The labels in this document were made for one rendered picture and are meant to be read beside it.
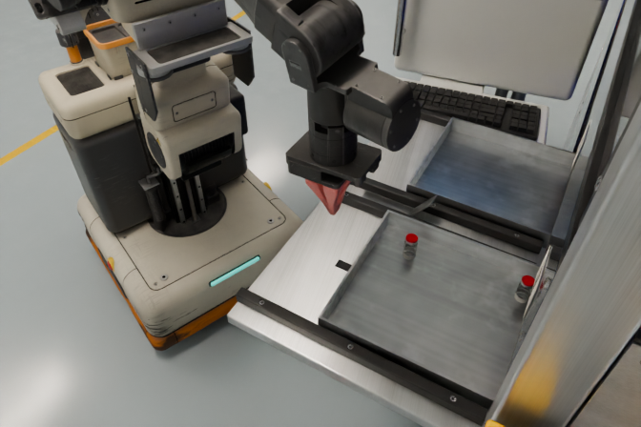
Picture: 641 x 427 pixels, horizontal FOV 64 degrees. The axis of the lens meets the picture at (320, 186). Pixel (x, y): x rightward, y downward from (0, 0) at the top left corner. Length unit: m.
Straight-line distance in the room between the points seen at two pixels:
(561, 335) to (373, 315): 0.39
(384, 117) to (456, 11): 0.99
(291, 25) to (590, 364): 0.40
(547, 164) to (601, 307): 0.74
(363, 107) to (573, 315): 0.26
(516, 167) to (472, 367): 0.49
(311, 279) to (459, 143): 0.49
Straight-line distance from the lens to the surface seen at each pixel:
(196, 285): 1.68
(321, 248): 0.91
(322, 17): 0.51
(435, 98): 1.41
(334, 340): 0.78
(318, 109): 0.56
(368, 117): 0.52
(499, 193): 1.07
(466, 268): 0.92
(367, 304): 0.84
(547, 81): 1.53
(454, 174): 1.09
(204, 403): 1.77
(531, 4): 1.45
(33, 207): 2.57
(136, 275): 1.74
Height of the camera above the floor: 1.57
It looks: 42 degrees down
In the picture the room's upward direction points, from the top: straight up
